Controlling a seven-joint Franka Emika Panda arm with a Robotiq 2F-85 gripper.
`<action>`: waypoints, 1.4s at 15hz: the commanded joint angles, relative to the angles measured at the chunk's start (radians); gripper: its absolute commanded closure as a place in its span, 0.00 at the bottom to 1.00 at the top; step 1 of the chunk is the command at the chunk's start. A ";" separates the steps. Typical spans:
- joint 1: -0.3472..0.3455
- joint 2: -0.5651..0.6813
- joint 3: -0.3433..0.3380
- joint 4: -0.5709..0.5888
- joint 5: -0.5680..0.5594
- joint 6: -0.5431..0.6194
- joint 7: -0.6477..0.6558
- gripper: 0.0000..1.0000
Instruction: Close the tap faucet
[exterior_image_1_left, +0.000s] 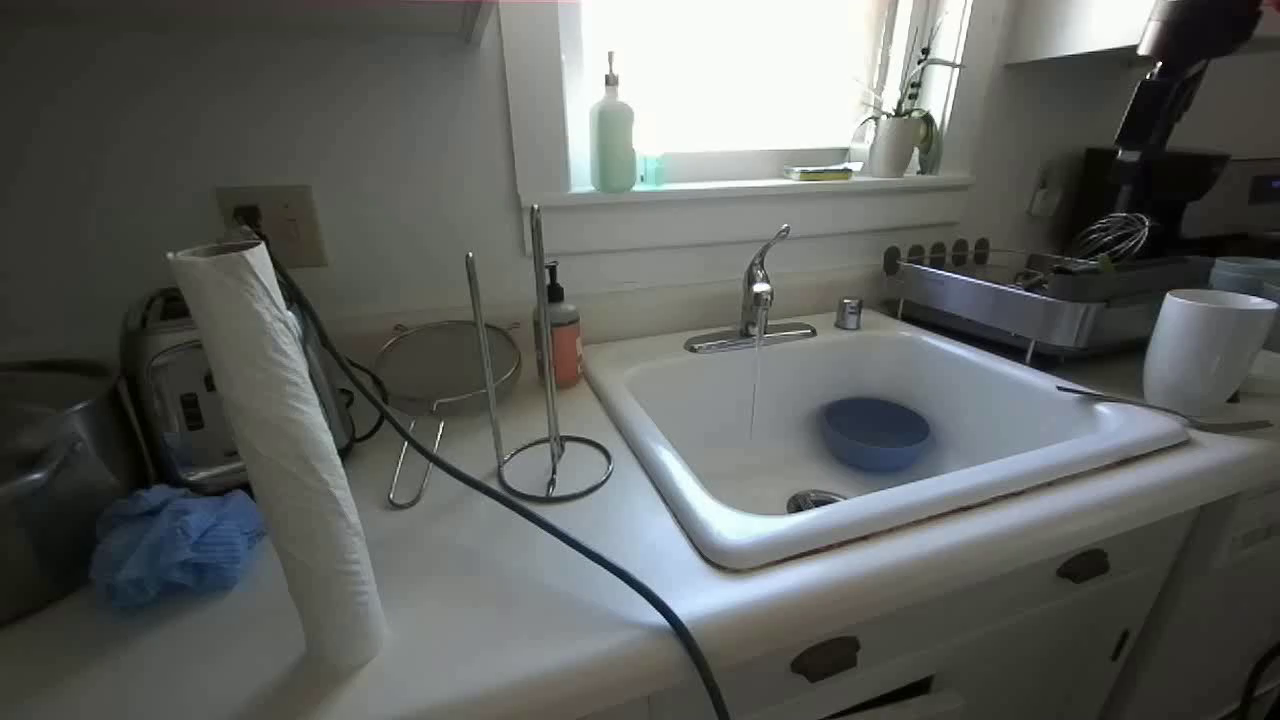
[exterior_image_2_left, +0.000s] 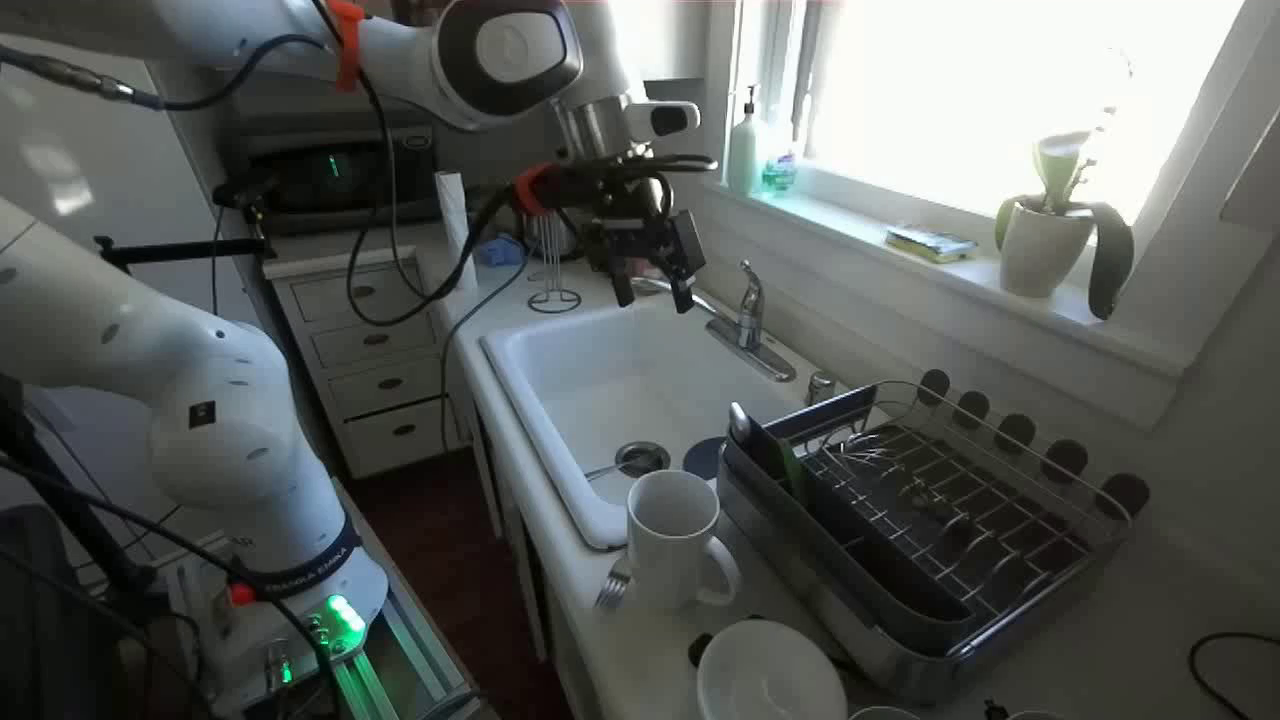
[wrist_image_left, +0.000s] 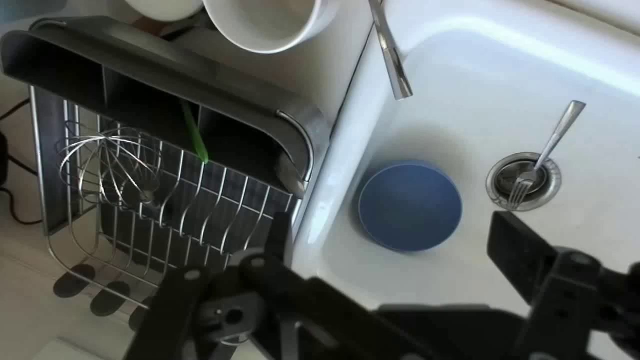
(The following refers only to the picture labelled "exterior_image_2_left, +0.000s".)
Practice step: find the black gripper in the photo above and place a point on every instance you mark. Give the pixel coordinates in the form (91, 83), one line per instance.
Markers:
(619, 202)

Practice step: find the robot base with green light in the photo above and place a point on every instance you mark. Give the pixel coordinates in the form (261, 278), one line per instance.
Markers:
(344, 652)

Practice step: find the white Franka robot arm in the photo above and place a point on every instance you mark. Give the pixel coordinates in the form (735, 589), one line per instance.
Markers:
(203, 386)

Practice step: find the chrome tap faucet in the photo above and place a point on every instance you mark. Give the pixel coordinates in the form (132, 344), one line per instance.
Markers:
(749, 315)

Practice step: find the white ceramic sink basin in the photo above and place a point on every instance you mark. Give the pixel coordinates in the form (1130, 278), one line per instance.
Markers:
(585, 372)

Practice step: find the small blue dish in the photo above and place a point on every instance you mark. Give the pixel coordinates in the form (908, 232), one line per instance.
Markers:
(503, 249)

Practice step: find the white soap bottle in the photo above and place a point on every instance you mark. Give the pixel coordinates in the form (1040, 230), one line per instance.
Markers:
(741, 144)

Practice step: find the teal small bottle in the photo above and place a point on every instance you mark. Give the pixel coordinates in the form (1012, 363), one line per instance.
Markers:
(780, 169)

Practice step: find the chrome sink drain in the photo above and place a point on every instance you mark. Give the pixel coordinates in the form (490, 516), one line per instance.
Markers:
(641, 456)

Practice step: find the blue round plate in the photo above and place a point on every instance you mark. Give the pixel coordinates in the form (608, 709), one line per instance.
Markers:
(705, 456)

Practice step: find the small chrome sink fitting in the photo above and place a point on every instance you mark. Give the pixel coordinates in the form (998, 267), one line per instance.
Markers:
(821, 386)

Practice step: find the white paper towel roll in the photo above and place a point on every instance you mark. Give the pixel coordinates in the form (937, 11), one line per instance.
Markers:
(454, 224)

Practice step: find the dark utensil caddy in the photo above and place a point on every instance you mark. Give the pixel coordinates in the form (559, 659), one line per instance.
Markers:
(801, 432)

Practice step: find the white ceramic mug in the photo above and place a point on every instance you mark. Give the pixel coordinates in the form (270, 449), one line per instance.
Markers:
(675, 543)

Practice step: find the yellow green sponge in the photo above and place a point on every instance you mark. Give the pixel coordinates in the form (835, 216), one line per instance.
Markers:
(928, 246)

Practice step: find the white drawer cabinet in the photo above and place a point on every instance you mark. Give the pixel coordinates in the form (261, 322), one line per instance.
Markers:
(382, 386)

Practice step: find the black toaster oven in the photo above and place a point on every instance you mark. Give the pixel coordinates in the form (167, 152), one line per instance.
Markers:
(332, 174)

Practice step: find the bright kitchen window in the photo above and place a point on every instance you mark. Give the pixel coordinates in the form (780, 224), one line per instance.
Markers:
(962, 95)

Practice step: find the white plant pot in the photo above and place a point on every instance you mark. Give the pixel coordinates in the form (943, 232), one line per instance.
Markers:
(1040, 246)

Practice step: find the black dish drying rack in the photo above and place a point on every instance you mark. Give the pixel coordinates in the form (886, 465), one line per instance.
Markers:
(865, 612)

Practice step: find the white round bowl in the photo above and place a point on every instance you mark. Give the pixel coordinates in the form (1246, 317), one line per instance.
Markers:
(767, 675)

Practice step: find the green potted plant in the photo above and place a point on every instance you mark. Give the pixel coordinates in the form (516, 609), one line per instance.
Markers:
(1108, 260)

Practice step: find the black mounting rod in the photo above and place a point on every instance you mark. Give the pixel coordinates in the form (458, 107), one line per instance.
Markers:
(175, 249)

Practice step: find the black stand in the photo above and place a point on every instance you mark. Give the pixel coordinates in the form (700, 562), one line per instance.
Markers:
(65, 532)

